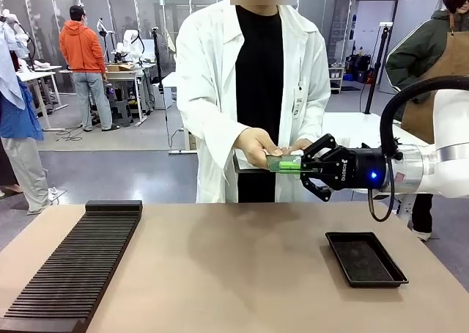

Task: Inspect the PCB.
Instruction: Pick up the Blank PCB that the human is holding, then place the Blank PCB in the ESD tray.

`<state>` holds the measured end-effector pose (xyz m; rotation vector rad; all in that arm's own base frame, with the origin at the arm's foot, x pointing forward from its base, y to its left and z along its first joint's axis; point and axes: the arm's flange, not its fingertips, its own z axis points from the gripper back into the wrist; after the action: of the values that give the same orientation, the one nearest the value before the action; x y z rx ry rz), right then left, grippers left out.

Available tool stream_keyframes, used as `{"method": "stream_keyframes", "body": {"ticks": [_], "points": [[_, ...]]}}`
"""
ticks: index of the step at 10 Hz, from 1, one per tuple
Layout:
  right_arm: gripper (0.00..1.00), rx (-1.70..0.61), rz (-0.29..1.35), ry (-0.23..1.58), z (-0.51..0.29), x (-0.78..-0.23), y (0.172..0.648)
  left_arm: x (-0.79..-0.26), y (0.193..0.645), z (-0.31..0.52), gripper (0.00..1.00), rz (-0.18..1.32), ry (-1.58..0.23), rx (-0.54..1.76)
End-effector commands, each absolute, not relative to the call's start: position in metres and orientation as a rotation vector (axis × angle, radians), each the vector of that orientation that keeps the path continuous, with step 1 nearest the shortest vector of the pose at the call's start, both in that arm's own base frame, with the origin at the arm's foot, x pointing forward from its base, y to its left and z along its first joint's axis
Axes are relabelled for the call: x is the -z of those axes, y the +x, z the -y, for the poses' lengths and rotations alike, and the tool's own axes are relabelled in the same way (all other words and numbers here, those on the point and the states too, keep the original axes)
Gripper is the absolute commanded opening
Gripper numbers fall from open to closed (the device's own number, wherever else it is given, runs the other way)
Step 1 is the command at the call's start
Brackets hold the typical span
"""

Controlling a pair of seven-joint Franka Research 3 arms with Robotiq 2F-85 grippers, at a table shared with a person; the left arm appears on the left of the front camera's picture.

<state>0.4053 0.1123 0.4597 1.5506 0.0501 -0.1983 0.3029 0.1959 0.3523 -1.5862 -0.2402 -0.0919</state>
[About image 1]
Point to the person in brown apron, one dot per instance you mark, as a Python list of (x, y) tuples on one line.
[(439, 47)]

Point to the black plastic tray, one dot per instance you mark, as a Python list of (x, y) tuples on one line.
[(366, 259)]

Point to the person in blue shirt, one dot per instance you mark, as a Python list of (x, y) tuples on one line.
[(18, 120)]

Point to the man in orange hoodie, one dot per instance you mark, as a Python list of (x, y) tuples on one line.
[(82, 50)]

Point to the black step stool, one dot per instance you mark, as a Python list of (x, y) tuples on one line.
[(121, 113)]

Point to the person's left hand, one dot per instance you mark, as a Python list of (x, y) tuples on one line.
[(298, 146)]

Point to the green PCB board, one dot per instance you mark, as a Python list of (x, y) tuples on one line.
[(273, 162)]

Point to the cardboard box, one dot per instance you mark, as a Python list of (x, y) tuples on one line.
[(119, 67)]

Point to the desk with white legs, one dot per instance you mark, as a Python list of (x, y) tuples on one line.
[(128, 72)]

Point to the person's right hand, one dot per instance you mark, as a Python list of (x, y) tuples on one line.
[(254, 146)]

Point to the small white side table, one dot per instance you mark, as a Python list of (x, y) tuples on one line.
[(40, 80)]

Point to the black slotted PCB rack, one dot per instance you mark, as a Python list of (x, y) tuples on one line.
[(80, 259)]

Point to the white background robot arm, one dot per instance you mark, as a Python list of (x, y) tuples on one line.
[(130, 43)]

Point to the black tripod stand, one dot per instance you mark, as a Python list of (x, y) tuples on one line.
[(377, 65)]

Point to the person in white lab coat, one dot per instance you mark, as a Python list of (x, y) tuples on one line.
[(256, 72)]

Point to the person's left forearm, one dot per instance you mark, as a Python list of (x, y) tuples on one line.
[(315, 124)]

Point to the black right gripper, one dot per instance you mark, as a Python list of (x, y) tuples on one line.
[(359, 169)]

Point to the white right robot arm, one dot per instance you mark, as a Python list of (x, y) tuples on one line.
[(447, 146)]

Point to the person's right forearm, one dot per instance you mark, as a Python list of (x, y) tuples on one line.
[(220, 135)]

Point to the white name badge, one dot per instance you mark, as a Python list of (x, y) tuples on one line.
[(299, 103)]

